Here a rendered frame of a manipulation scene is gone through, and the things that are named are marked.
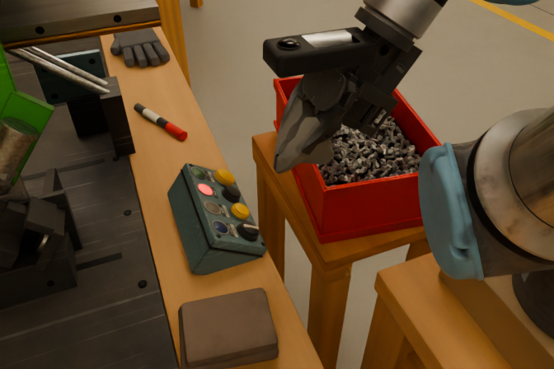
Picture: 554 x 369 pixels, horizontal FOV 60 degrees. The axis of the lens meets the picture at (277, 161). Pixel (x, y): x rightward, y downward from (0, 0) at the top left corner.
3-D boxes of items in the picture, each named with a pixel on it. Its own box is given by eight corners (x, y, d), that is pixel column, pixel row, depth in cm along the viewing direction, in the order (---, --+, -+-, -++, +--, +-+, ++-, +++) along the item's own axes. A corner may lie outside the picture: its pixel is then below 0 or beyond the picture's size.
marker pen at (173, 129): (133, 112, 84) (132, 105, 83) (141, 108, 85) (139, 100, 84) (180, 142, 78) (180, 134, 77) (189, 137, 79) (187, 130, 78)
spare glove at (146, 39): (102, 35, 108) (100, 24, 106) (148, 26, 111) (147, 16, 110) (119, 75, 94) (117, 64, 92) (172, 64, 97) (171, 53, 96)
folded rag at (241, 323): (182, 380, 48) (178, 365, 46) (179, 310, 54) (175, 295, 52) (279, 361, 49) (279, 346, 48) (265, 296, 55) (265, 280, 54)
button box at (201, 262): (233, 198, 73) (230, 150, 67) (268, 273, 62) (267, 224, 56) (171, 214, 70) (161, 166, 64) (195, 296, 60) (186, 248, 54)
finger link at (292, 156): (314, 194, 59) (358, 135, 56) (278, 184, 56) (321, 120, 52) (304, 179, 62) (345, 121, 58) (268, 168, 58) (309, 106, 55)
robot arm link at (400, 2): (411, -17, 45) (368, -41, 51) (382, 25, 47) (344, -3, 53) (454, 16, 50) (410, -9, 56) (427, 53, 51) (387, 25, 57)
